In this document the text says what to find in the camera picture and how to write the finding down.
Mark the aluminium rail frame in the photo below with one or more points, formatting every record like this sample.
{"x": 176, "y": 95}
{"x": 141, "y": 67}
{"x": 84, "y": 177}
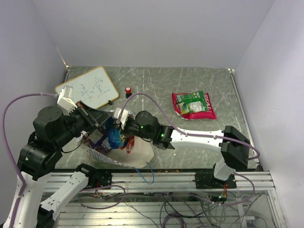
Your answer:
{"x": 188, "y": 180}

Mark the purple snack packet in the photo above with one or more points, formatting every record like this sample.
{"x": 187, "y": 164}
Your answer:
{"x": 98, "y": 141}

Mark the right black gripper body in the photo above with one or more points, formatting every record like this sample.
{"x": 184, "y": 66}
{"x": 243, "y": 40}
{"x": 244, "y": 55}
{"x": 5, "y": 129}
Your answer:
{"x": 127, "y": 131}

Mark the small whiteboard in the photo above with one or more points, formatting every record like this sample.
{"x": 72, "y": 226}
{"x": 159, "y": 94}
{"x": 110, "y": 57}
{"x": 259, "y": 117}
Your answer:
{"x": 93, "y": 88}

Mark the blue Slendy snack bag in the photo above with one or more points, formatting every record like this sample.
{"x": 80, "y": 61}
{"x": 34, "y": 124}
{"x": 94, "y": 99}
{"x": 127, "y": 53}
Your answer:
{"x": 115, "y": 139}

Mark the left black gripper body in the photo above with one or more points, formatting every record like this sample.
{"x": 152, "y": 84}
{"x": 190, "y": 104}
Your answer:
{"x": 85, "y": 115}

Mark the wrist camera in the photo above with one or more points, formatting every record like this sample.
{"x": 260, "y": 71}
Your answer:
{"x": 121, "y": 116}
{"x": 65, "y": 99}

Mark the green snack bag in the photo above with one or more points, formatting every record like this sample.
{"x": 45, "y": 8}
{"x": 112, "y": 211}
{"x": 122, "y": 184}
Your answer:
{"x": 191, "y": 102}

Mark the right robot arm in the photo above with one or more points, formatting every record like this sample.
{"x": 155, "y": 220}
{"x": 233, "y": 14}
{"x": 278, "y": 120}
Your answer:
{"x": 230, "y": 142}

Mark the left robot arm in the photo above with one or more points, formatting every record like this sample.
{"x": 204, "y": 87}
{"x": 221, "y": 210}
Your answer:
{"x": 37, "y": 160}

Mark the red snack bag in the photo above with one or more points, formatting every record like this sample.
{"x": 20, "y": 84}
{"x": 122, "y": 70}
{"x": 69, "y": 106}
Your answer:
{"x": 209, "y": 114}

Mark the red marker cap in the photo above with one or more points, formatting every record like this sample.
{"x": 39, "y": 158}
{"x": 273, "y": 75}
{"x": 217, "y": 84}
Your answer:
{"x": 128, "y": 92}

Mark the checkered paper bag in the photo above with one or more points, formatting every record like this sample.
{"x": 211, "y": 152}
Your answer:
{"x": 140, "y": 156}

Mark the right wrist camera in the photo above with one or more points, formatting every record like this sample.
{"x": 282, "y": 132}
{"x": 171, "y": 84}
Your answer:
{"x": 121, "y": 116}

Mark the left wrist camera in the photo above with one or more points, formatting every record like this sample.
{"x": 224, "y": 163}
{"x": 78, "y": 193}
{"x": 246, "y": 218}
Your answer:
{"x": 65, "y": 99}

